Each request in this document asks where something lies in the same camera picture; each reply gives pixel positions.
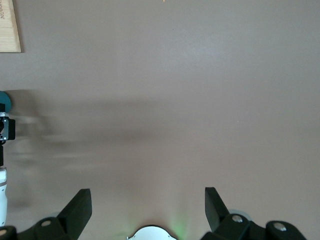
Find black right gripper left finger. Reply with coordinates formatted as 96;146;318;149
32;188;93;240

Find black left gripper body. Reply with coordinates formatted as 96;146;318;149
0;118;17;167

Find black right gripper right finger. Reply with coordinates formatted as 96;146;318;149
204;186;252;240

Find dark teal ribbed mug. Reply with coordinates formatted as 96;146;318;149
0;90;12;114

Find bamboo cutting board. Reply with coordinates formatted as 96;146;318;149
0;0;22;54

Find brown table cover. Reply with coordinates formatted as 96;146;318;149
0;0;320;240

